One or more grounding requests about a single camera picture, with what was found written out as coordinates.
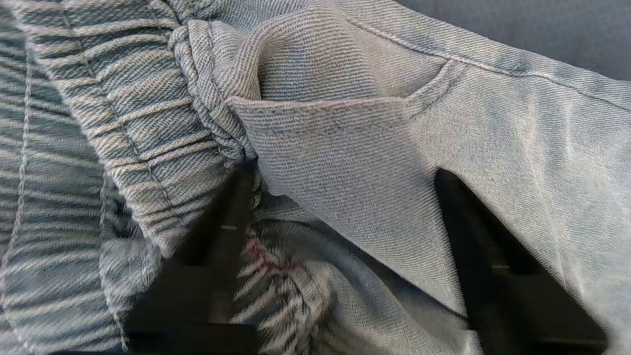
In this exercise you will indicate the bed with blue sheet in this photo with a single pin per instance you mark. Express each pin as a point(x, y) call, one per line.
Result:
point(542, 29)

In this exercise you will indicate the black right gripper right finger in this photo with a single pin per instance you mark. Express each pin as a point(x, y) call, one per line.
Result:
point(512, 305)

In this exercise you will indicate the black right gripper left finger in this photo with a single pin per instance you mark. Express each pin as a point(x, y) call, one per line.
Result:
point(192, 305)

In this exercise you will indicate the light blue denim shorts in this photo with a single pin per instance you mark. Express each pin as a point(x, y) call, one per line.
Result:
point(345, 148)

